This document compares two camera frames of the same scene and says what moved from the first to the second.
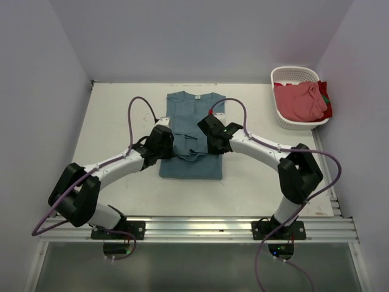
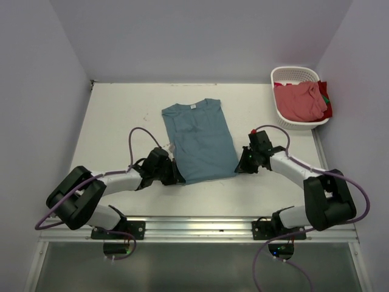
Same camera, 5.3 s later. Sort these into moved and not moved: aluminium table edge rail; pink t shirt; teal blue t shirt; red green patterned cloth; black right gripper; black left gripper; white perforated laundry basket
Moved: black right gripper; black left gripper; teal blue t shirt
Not moved: red green patterned cloth; white perforated laundry basket; pink t shirt; aluminium table edge rail
